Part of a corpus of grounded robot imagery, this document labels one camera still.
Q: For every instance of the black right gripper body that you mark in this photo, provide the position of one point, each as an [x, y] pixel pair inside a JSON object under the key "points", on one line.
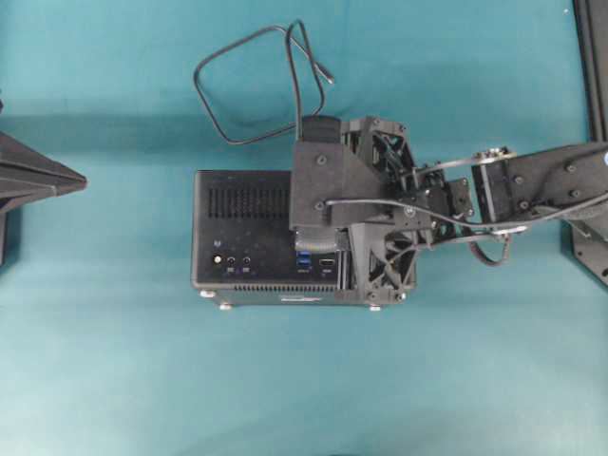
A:
{"points": [[430, 200]]}

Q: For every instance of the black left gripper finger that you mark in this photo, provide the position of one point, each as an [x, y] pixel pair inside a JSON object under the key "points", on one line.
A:
{"points": [[26, 172], [11, 229]]}

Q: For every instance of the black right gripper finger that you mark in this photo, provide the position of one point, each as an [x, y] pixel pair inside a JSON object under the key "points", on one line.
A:
{"points": [[376, 265], [378, 142]]}

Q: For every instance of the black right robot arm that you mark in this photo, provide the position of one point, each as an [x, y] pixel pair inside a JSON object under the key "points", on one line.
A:
{"points": [[511, 193]]}

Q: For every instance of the black mini PC box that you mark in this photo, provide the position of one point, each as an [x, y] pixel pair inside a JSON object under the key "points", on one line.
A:
{"points": [[243, 249]]}

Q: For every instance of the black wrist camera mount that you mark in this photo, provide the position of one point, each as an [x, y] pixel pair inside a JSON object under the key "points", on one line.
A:
{"points": [[333, 161]]}

